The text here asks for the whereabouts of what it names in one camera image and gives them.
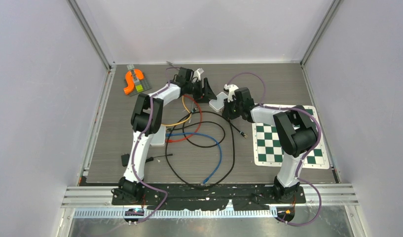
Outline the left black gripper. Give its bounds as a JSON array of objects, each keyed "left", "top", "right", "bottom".
[{"left": 186, "top": 79, "right": 218, "bottom": 104}]

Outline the black cable with green plug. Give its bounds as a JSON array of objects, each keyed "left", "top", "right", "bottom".
[{"left": 164, "top": 110, "right": 236, "bottom": 191}]

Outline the white network switch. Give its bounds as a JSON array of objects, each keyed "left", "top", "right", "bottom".
[
  {"left": 209, "top": 92, "right": 228, "bottom": 113},
  {"left": 150, "top": 125, "right": 166, "bottom": 147}
]

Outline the red ethernet cable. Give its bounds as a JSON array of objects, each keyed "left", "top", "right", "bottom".
[{"left": 164, "top": 95, "right": 203, "bottom": 144}]

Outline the yellow ethernet cable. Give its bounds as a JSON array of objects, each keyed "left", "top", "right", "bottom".
[{"left": 161, "top": 96, "right": 193, "bottom": 127}]

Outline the blue ethernet cable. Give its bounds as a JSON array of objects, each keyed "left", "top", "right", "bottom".
[{"left": 164, "top": 131, "right": 223, "bottom": 186}]

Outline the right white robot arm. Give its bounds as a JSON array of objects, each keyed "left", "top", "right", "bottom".
[{"left": 222, "top": 84, "right": 322, "bottom": 203}]

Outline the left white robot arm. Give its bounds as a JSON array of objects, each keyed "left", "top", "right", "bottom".
[{"left": 111, "top": 67, "right": 216, "bottom": 205}]

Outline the green white chessboard mat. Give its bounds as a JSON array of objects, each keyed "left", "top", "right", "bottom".
[{"left": 251, "top": 104, "right": 330, "bottom": 169}]

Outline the lime green lego brick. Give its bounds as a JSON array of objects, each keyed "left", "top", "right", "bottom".
[{"left": 135, "top": 84, "right": 144, "bottom": 92}]

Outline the grey lego baseplate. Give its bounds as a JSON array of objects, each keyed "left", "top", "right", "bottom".
[{"left": 123, "top": 64, "right": 152, "bottom": 96}]

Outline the orange S-shaped block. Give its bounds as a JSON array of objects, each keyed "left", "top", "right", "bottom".
[{"left": 123, "top": 69, "right": 145, "bottom": 95}]

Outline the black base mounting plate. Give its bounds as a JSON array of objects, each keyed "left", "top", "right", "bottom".
[{"left": 110, "top": 184, "right": 306, "bottom": 211}]

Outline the black power adapter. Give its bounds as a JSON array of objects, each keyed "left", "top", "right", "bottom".
[{"left": 120, "top": 154, "right": 173, "bottom": 167}]

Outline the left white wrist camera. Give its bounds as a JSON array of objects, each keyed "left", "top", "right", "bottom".
[{"left": 191, "top": 68, "right": 204, "bottom": 83}]

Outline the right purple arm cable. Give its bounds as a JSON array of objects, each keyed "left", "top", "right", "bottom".
[{"left": 227, "top": 72, "right": 323, "bottom": 227}]

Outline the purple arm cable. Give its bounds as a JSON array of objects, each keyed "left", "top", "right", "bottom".
[
  {"left": 131, "top": 67, "right": 181, "bottom": 225},
  {"left": 227, "top": 72, "right": 323, "bottom": 227}
]

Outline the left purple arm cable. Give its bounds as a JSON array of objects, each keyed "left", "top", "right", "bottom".
[{"left": 131, "top": 67, "right": 181, "bottom": 225}]

